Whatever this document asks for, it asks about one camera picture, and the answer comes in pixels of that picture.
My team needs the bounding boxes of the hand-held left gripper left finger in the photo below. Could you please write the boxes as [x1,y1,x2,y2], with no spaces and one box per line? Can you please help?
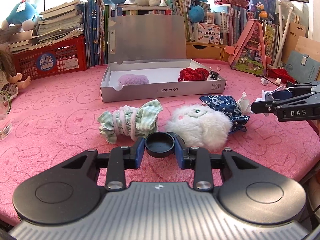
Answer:
[61,138,146,190]

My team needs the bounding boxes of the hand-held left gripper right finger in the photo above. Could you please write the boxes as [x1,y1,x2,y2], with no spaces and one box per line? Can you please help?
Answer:
[174,138,258,190]

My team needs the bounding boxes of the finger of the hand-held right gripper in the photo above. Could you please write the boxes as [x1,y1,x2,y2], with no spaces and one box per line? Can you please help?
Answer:
[251,92,320,115]
[262,81,320,103]

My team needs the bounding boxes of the black round lid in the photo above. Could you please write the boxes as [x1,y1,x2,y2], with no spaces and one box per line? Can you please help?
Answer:
[145,132,175,158]

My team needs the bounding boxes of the white fluffy plush toy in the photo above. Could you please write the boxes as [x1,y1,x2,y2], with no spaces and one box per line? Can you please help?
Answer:
[166,104,233,153]

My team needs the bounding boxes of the green checked cloth bundle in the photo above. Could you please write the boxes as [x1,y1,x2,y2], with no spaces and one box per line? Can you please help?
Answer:
[97,99,163,144]

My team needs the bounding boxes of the blue floral fabric pouch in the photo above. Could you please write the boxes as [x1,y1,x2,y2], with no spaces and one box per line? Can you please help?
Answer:
[200,94,250,133]

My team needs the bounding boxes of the purple knitted pad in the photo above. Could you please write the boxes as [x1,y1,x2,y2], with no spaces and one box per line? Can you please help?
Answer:
[119,74,150,85]

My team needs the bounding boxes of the red knitted pouch black stripes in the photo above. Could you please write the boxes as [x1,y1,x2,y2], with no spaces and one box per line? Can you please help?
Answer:
[178,67,210,82]

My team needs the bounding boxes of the grey file box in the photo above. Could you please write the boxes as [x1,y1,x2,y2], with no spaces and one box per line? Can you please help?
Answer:
[100,14,227,103]

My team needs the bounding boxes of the crumpled white tissue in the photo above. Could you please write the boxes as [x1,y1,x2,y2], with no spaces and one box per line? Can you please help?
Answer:
[236,92,250,113]

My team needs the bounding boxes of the plain red knitted piece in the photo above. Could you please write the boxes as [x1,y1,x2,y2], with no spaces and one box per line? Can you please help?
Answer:
[269,67,297,83]

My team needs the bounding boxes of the teal notebook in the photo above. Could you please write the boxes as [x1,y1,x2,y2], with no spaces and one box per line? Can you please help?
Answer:
[285,50,320,83]

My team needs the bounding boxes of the pink triangular toy house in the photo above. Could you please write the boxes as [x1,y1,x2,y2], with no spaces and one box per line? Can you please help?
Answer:
[228,19,269,78]

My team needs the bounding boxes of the row of picture books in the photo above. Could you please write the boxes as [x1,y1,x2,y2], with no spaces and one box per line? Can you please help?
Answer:
[261,21,280,65]

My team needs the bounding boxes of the wooden board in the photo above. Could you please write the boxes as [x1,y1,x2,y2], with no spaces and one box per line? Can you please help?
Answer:
[281,21,308,63]

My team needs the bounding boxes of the black binder clip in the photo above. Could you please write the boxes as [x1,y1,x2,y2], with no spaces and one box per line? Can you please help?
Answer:
[207,66,222,80]

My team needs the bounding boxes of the white plastic pipes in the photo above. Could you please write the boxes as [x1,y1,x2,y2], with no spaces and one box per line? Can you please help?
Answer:
[272,0,310,68]

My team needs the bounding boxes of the wooden drawer organizer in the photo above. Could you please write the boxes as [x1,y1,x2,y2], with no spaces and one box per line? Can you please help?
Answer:
[185,41,234,61]

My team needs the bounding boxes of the row of shelf books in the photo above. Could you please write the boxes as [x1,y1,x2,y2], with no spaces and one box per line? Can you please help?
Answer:
[164,0,250,45]

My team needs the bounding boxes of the pink rabbit print cloth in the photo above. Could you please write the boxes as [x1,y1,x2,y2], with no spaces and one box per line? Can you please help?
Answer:
[0,59,320,228]

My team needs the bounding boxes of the white printed carton box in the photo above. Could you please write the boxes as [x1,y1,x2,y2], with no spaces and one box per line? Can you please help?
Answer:
[194,22,221,44]

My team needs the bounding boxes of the blue printed carton box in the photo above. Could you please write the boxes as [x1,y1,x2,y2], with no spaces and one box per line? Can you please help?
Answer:
[247,0,277,22]

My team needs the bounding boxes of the red plastic crate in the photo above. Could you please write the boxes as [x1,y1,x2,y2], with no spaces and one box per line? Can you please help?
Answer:
[12,36,88,80]

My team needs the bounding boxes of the row of blue books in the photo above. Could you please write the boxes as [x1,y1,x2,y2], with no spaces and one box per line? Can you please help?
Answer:
[84,0,118,68]

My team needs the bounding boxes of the clear glass mug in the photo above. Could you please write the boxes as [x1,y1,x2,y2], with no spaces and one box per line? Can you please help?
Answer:
[0,90,13,140]

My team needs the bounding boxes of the stack of worn books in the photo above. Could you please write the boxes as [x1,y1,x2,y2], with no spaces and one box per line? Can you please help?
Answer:
[9,1,85,53]

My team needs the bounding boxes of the brown haired doll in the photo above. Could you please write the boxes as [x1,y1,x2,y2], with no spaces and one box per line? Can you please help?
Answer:
[0,50,31,99]

